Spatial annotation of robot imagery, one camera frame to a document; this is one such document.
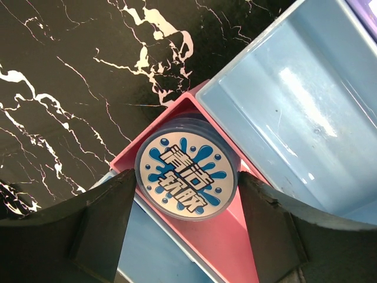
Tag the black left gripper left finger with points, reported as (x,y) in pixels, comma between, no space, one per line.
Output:
(78,240)

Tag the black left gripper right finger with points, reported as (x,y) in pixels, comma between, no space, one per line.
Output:
(294,242)

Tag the pink bin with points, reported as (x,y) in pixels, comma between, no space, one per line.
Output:
(220,246)

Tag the purple bin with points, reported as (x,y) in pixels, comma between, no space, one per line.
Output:
(366,12)

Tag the light blue bin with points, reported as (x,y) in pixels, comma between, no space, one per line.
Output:
(152,252)

